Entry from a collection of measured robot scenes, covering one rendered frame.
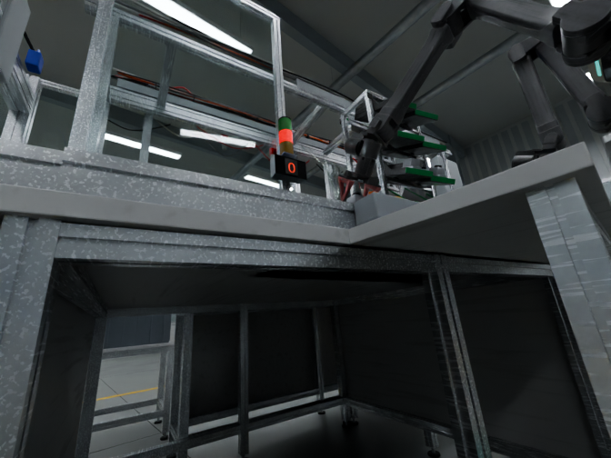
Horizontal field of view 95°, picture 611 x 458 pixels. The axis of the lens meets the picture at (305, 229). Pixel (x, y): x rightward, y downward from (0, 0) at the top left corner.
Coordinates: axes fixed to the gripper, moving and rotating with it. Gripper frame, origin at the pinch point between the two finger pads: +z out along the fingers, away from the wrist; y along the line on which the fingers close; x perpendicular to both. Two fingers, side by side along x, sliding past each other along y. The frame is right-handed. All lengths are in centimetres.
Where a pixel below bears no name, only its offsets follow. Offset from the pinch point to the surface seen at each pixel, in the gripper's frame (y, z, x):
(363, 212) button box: 18.7, -1.9, 26.6
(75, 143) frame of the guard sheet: 77, 2, -14
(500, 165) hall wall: -819, -121, -401
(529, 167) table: 24, -16, 57
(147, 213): 61, 1, 36
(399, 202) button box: 10.7, -6.0, 28.4
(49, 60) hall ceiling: 231, -43, -673
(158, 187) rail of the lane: 60, 0, 25
